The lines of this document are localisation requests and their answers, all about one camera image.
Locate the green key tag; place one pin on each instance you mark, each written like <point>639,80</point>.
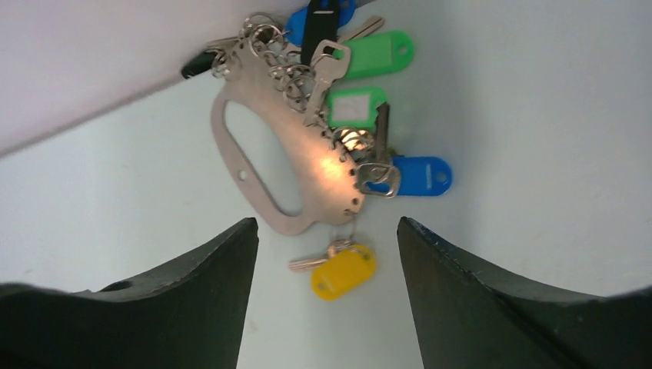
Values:
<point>379,54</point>
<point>355,108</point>

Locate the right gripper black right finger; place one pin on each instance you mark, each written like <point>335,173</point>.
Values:
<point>471,313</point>

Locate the yellow key tag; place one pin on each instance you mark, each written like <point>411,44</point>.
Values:
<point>346,271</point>

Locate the blue key tag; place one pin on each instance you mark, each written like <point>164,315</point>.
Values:
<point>295,25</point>
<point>423,175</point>

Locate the black key tag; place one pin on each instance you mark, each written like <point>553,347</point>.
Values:
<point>321,23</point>

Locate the silver key with yellow tag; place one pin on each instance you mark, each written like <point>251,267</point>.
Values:
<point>309,263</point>

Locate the silver key with blue tag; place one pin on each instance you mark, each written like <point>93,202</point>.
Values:
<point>378,176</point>

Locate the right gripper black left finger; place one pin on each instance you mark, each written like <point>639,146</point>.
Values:
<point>186,313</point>

